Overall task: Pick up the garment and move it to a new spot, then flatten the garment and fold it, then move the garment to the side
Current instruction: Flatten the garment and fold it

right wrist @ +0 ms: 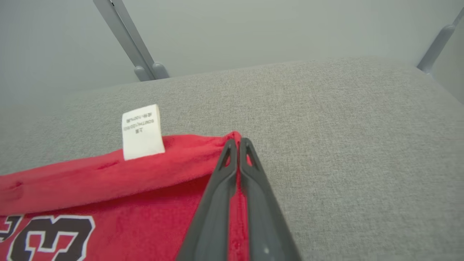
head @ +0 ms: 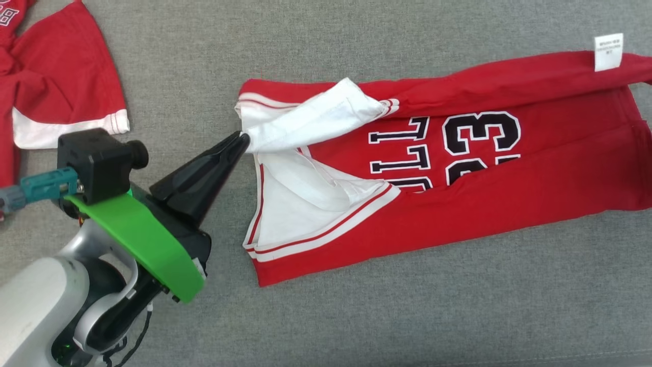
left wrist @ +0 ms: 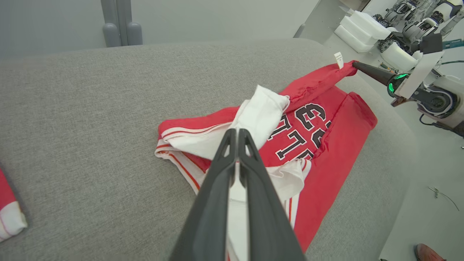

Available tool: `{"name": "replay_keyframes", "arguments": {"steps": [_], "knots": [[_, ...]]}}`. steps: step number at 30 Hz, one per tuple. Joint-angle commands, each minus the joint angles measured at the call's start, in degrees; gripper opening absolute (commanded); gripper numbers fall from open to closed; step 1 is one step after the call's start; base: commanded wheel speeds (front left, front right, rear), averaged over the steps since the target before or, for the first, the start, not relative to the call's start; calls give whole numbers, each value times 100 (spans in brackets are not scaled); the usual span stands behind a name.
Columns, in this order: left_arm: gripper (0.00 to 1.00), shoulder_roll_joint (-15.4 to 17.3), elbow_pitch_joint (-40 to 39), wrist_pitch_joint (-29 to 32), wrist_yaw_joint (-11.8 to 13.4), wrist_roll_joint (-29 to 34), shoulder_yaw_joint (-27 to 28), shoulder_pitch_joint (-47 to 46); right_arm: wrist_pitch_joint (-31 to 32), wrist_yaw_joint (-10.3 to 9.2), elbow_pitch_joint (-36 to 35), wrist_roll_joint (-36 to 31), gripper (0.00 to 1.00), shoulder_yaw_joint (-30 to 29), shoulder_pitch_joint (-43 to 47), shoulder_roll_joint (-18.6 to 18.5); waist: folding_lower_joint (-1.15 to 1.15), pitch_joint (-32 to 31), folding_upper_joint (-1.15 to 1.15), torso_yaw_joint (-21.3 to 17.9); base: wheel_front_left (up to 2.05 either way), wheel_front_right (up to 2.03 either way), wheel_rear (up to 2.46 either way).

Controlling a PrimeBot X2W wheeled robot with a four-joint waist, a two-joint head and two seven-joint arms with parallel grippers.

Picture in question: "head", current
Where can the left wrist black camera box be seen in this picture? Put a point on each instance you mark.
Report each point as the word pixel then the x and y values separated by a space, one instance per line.
pixel 97 163

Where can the red basketball jersey number 23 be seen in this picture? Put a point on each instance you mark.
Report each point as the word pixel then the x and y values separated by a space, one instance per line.
pixel 509 214

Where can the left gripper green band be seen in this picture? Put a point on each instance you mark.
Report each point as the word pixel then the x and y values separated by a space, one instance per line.
pixel 132 229

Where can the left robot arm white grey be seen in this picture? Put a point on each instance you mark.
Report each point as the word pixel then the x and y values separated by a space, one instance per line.
pixel 35 306

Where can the red shorts white stripes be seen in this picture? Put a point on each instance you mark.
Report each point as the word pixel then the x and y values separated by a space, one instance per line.
pixel 61 76

